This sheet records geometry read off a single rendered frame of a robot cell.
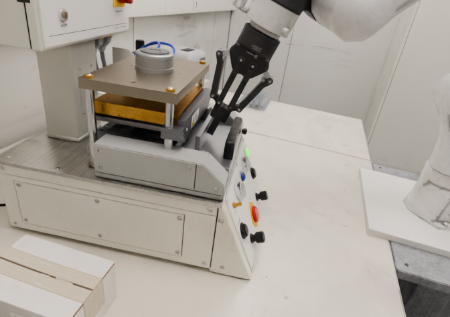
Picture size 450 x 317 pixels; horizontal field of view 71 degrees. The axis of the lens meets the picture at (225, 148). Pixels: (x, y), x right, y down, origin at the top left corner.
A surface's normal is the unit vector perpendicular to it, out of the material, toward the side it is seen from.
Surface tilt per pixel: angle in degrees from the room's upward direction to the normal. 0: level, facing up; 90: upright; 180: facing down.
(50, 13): 90
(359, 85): 90
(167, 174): 90
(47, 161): 0
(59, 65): 90
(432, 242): 0
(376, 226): 0
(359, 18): 102
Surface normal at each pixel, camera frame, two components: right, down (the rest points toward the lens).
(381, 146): -0.30, 0.40
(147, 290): 0.12, -0.88
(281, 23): 0.26, 0.60
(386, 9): 0.54, 0.43
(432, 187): -0.81, 0.08
